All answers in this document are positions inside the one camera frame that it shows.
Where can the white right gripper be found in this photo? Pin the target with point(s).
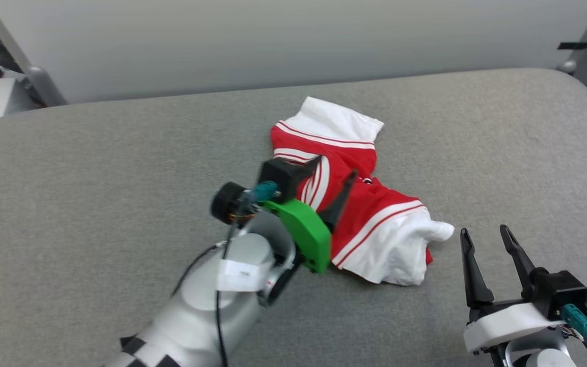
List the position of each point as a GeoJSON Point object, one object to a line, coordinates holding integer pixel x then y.
{"type": "Point", "coordinates": [507, 321]}

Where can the red and white basketball jersey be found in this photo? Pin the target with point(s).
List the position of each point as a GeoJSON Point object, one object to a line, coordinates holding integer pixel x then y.
{"type": "Point", "coordinates": [365, 214]}

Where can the white paper label tape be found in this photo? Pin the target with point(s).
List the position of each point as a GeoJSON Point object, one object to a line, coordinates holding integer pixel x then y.
{"type": "Point", "coordinates": [242, 275]}

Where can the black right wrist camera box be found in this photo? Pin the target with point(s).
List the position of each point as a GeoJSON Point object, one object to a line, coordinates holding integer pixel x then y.
{"type": "Point", "coordinates": [558, 293]}

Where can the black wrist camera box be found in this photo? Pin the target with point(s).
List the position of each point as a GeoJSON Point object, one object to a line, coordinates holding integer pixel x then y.
{"type": "Point", "coordinates": [558, 293]}
{"type": "Point", "coordinates": [281, 178]}

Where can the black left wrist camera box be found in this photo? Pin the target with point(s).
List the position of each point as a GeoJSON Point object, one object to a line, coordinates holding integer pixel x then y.
{"type": "Point", "coordinates": [281, 178]}

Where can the black tape strip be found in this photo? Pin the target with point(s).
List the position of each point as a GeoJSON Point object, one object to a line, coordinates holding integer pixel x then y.
{"type": "Point", "coordinates": [574, 45]}

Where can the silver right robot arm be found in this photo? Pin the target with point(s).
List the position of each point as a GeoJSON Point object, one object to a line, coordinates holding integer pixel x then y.
{"type": "Point", "coordinates": [538, 357]}

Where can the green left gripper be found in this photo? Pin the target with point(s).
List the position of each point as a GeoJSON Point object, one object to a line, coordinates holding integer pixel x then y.
{"type": "Point", "coordinates": [306, 234]}

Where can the black round left gripper motor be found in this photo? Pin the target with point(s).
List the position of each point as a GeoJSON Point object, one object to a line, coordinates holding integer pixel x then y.
{"type": "Point", "coordinates": [224, 203]}

